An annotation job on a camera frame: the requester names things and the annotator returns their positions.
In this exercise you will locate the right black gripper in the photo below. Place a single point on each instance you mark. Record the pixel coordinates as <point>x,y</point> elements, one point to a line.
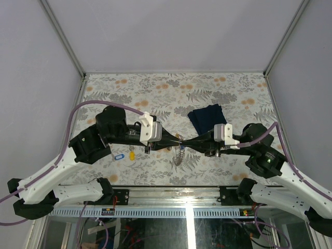
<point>210,148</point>

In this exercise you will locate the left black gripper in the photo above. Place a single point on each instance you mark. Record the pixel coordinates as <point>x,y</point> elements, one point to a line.
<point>167,140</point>

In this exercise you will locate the metal keyring with yellow handle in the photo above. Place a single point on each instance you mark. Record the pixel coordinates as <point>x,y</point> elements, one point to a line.
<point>179,155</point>

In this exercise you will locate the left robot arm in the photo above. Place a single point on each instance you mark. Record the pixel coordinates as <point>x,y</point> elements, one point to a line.
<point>40,193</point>

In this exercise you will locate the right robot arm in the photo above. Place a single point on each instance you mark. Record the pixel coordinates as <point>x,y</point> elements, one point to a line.
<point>307,199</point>

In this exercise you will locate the dark blue folded cloth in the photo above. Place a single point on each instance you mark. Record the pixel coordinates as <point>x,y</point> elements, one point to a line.
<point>204,119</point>

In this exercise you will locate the yellow key tag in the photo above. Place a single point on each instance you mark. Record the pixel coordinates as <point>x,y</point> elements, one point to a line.
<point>132,155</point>

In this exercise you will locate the blue key tag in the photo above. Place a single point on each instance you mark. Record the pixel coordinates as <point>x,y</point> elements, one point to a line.
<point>117,157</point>

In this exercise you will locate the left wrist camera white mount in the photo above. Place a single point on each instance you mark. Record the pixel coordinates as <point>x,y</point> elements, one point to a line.
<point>151,131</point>

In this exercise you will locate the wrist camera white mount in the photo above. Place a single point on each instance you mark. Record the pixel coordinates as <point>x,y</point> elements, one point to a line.
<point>151,131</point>
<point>223,134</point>

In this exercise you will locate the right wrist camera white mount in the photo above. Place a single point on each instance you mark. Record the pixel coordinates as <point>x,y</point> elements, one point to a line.
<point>223,134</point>

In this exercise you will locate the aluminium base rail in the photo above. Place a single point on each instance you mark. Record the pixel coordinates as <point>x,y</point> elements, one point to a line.
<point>168,195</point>

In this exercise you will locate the slotted grey cable duct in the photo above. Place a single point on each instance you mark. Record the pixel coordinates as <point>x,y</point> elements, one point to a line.
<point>139,212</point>

